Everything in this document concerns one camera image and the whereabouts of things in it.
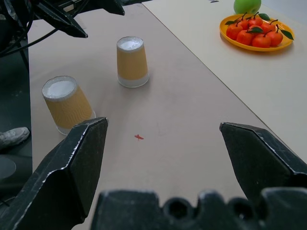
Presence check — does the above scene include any orange ribbed paper cup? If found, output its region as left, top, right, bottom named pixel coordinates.
left=116, top=36, right=150, bottom=88
left=41, top=75, right=96, bottom=136

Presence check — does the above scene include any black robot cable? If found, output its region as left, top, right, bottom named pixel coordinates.
left=0, top=28, right=59, bottom=58

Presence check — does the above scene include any green apple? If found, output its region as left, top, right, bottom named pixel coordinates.
left=233, top=0, right=262, bottom=14

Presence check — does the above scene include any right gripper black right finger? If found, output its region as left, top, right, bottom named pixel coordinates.
left=219, top=122, right=307, bottom=205

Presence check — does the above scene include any orange round plate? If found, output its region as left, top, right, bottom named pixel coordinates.
left=219, top=14, right=295, bottom=52

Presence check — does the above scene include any small orange tangerine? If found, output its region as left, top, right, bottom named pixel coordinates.
left=251, top=33, right=272, bottom=48
left=237, top=19, right=250, bottom=30
left=266, top=30, right=284, bottom=47
left=236, top=29, right=255, bottom=46
left=226, top=23, right=243, bottom=41
left=248, top=24, right=265, bottom=36
left=260, top=22, right=277, bottom=33
left=248, top=16, right=264, bottom=27

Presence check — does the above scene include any grey round floor base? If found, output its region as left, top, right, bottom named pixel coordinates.
left=0, top=155, right=17, bottom=180

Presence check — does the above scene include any grey white sneaker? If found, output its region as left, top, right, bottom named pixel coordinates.
left=0, top=126, right=31, bottom=150

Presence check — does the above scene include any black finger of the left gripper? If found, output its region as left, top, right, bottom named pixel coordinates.
left=33, top=1, right=89, bottom=39
left=79, top=0, right=126, bottom=16

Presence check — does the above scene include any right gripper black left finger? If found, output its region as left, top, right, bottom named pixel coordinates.
left=0, top=116, right=109, bottom=230

